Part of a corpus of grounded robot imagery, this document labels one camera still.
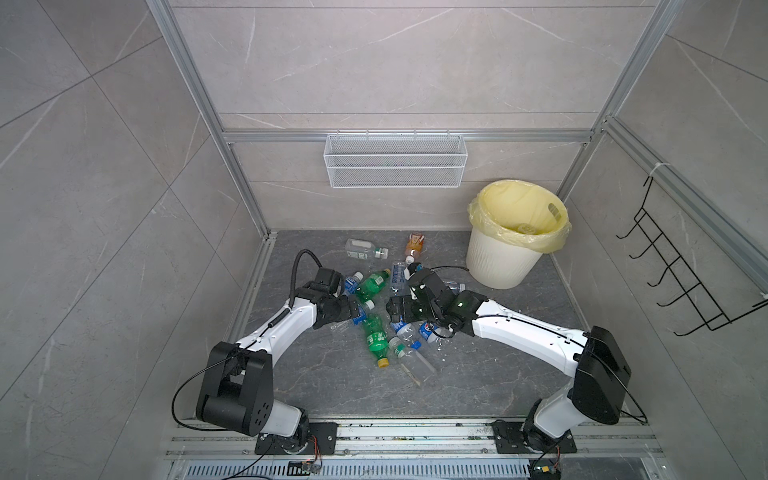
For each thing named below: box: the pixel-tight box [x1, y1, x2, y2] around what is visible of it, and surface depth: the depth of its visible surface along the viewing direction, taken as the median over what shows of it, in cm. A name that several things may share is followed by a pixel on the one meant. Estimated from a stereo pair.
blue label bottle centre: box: [390, 321, 422, 350], surface depth 90 cm
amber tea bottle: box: [405, 232, 425, 256], surface depth 113 cm
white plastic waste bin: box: [466, 227, 543, 289], surface depth 97 cm
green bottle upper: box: [356, 268, 391, 303], surface depth 100 cm
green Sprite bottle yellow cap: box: [363, 314, 389, 368], surface depth 87 cm
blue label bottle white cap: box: [342, 272, 364, 298], surface depth 100 cm
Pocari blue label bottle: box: [352, 306, 367, 325], surface depth 92 cm
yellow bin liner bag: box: [467, 179, 572, 254], surface depth 96 cm
